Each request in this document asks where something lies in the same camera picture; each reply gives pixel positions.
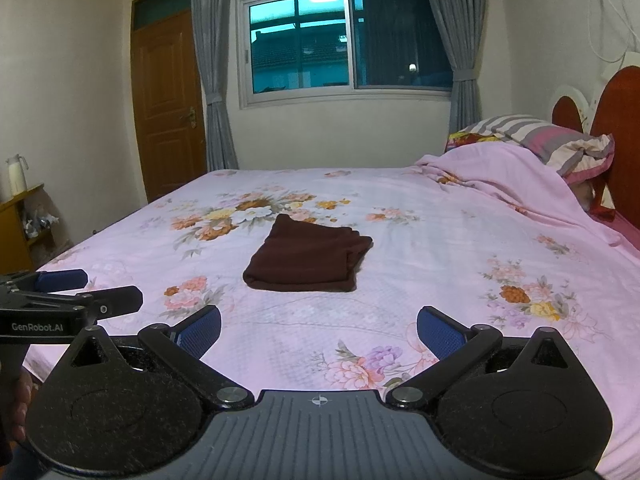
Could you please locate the brown wooden door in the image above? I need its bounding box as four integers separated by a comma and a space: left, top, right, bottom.
130, 0, 209, 204

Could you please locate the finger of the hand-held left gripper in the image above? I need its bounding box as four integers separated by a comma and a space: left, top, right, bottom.
15, 269, 89, 295
75, 285, 145, 321

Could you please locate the striped pillow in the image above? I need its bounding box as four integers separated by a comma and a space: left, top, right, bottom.
445, 115, 616, 182

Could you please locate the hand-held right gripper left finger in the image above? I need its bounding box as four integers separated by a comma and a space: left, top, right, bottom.
67, 305, 254, 411

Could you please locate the white cable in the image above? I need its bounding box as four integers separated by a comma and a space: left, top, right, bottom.
587, 0, 640, 64

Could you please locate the pink floral bed sheet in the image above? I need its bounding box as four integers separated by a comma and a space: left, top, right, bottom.
22, 167, 640, 480

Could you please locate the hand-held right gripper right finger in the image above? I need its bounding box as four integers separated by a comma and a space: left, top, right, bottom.
385, 305, 573, 411

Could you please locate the brown long-sleeve shirt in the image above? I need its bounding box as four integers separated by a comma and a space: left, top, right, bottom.
243, 213, 375, 294

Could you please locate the plain pink blanket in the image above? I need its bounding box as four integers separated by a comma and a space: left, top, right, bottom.
412, 144, 627, 247

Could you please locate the yellow wooden cabinet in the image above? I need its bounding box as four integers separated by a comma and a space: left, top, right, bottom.
0, 182, 64, 274

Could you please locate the grey curtain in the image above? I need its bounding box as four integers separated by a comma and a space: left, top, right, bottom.
416, 0, 485, 134
190, 0, 240, 171

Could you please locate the white thermos jug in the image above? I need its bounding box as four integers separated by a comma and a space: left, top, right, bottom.
5, 154, 30, 197

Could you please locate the red wooden headboard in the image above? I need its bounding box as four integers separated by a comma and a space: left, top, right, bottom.
552, 65, 640, 241

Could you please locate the person's left hand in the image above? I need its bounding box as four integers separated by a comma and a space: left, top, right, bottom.
10, 371, 37, 444

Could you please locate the white-framed window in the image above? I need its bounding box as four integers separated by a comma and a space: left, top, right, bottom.
239, 0, 454, 110

